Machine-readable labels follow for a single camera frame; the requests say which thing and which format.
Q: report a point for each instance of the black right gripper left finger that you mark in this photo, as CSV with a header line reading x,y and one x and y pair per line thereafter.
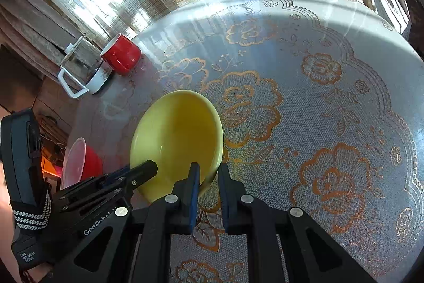
x,y
134,245

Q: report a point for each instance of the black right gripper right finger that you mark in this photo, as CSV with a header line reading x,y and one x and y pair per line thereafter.
x,y
283,245

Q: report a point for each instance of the red bowl white inside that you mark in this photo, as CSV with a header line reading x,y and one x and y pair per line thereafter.
x,y
81,163

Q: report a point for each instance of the yellow plastic bowl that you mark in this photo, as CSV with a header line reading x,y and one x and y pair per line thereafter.
x,y
178,129

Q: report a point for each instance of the white glass electric kettle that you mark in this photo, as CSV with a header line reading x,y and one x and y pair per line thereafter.
x,y
83,70

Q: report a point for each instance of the floral lace tablecloth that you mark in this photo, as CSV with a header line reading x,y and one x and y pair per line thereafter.
x,y
321,103

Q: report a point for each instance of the red ceramic mug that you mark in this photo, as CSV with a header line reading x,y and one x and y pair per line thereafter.
x,y
121,54

